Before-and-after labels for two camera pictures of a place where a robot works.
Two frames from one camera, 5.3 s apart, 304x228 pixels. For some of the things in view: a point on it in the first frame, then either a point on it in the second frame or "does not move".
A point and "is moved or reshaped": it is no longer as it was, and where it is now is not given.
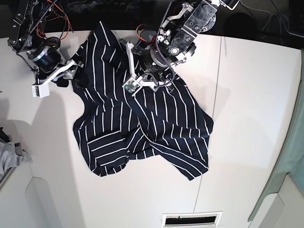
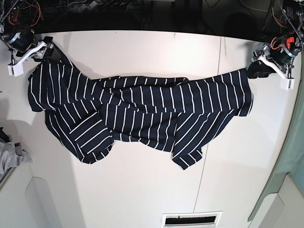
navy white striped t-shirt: [169, 124] is moved or reshaped
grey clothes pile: [11, 156] does not move
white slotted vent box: [174, 220] does not move
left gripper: [48, 65] to [38, 51]
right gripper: [152, 65] to [284, 67]
